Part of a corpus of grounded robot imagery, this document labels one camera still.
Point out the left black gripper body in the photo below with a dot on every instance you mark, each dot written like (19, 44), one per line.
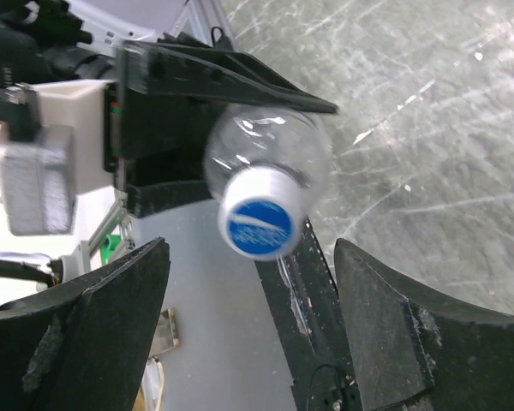
(161, 138)

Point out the clear bottle white cap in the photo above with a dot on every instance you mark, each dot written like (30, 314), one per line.
(266, 167)

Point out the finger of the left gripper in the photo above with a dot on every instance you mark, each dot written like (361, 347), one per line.
(209, 74)
(152, 199)

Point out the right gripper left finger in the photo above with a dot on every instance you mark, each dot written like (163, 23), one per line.
(83, 344)

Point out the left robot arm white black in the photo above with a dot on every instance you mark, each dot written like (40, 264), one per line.
(46, 41)

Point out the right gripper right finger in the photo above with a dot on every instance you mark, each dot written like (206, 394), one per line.
(415, 348)

